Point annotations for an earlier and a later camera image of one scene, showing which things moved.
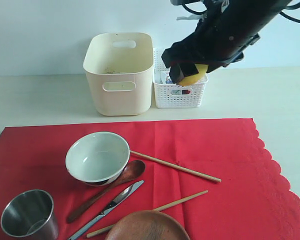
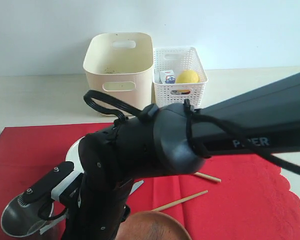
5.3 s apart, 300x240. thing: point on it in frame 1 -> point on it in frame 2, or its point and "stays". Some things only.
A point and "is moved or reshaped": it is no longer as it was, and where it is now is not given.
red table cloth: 254,200 stays
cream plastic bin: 120,65 stays
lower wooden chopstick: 156,209 stays
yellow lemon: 194,79 is moved or reshaped
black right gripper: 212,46 -> 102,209
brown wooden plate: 148,225 stays
